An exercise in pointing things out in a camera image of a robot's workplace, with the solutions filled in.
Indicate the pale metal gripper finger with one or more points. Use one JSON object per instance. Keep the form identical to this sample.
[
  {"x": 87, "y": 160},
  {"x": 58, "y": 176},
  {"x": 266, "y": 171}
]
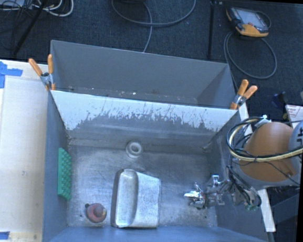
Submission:
[
  {"x": 193, "y": 196},
  {"x": 198, "y": 188}
]

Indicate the grey metal bin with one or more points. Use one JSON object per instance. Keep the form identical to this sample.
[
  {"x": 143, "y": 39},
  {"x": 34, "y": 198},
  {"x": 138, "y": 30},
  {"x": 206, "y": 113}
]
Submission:
[{"x": 140, "y": 132}]

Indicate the red-brown round toy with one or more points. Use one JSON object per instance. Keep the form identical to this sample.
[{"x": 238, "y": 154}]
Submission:
[{"x": 96, "y": 212}]

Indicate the dark green flat block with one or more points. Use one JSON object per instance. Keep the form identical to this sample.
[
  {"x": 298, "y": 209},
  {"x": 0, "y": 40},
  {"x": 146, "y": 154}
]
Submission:
[{"x": 64, "y": 174}]

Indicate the pale wood flat board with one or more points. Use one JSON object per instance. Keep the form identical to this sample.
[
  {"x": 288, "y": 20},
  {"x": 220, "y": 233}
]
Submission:
[{"x": 22, "y": 146}]

